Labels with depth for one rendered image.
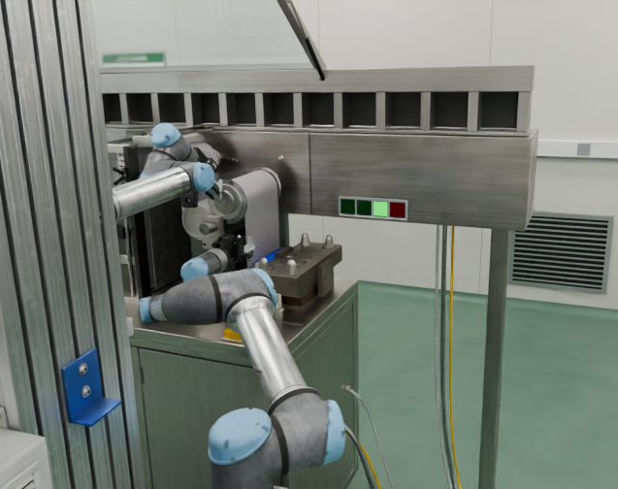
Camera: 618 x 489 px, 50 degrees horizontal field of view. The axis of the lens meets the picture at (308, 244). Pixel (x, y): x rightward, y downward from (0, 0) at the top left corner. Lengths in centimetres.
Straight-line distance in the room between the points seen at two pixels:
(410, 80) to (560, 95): 236
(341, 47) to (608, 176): 195
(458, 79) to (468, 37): 237
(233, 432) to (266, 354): 23
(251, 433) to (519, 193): 128
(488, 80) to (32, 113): 153
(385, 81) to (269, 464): 138
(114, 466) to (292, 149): 148
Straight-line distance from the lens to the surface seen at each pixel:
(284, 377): 138
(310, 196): 239
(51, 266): 98
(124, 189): 161
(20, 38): 94
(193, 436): 223
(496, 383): 260
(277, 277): 210
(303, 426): 129
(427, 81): 221
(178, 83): 260
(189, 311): 154
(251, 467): 126
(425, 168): 223
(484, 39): 453
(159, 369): 218
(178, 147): 189
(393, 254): 487
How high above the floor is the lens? 170
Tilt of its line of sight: 16 degrees down
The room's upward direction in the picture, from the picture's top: 2 degrees counter-clockwise
